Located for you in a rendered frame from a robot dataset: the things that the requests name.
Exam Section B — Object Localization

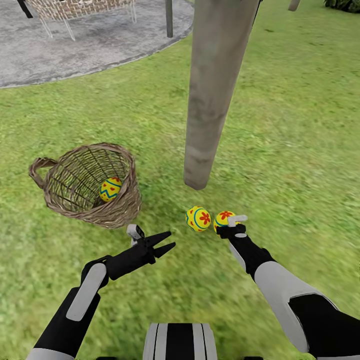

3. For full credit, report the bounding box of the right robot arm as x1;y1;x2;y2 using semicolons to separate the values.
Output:
216;214;360;360

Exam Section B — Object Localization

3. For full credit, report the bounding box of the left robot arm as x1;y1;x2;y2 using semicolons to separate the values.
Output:
26;223;176;360

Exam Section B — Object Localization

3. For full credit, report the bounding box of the wicker basket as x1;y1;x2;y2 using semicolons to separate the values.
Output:
28;142;142;230

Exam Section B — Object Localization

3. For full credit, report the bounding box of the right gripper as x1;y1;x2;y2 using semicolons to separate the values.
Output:
216;223;246;239

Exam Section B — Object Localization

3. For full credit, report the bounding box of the easter egg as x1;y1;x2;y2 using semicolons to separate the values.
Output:
99;177;122;202
213;211;236;232
185;206;211;232

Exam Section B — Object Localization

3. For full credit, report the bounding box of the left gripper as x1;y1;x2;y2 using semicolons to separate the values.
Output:
120;231;176;274

